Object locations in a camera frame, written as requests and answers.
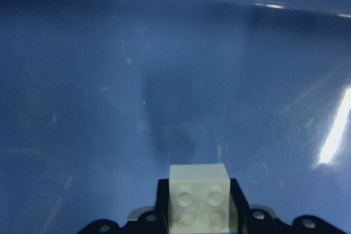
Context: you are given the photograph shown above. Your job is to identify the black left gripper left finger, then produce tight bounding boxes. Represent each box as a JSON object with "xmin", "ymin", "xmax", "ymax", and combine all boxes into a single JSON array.
[{"xmin": 154, "ymin": 179, "xmax": 169, "ymax": 233}]

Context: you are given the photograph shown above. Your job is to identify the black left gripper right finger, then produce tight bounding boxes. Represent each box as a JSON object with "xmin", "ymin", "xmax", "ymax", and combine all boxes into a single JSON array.
[{"xmin": 229, "ymin": 179, "xmax": 250, "ymax": 233}]

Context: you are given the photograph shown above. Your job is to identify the white block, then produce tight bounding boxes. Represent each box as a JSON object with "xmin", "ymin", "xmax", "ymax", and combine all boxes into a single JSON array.
[{"xmin": 168, "ymin": 163, "xmax": 230, "ymax": 233}]

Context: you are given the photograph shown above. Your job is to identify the blue plastic tray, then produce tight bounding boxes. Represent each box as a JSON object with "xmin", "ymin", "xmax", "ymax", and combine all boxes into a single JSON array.
[{"xmin": 1, "ymin": 0, "xmax": 350, "ymax": 233}]

